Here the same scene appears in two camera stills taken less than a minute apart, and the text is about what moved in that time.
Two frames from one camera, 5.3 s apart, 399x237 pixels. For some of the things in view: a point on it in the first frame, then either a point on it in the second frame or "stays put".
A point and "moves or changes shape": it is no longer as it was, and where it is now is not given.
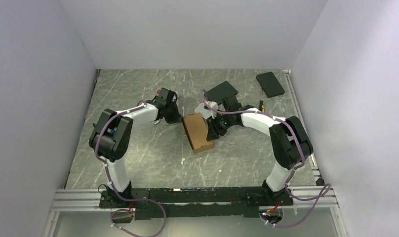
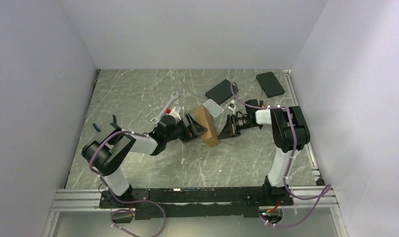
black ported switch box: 270,84 stays put
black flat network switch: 224,90 stays put
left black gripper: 177,117 -> 195,128
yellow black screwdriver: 261,106 stays put
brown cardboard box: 196,129 moves or changes shape
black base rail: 157,203 stays put
